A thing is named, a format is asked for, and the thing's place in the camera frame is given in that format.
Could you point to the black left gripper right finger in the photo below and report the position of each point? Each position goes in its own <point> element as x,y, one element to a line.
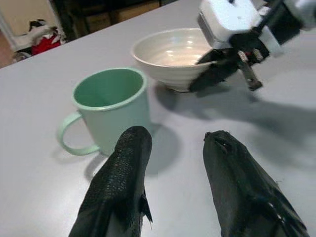
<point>244,187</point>

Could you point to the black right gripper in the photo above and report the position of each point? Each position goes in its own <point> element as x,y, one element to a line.
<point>247,45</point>

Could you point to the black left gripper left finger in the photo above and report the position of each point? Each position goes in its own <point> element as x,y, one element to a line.
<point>118,187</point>

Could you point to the white ceramic bowl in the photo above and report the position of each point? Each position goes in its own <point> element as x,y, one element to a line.
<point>170,59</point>

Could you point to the light green mug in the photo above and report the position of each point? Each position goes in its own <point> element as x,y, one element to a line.
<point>111,108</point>

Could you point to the brown cardboard box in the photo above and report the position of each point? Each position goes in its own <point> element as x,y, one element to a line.
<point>134,11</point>

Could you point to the red cloth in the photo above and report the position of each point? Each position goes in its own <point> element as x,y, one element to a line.
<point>45,44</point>

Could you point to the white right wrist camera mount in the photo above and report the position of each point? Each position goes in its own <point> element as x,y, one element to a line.
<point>227,17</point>

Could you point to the white door frame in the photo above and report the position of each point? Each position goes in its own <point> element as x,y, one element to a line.
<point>7,27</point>

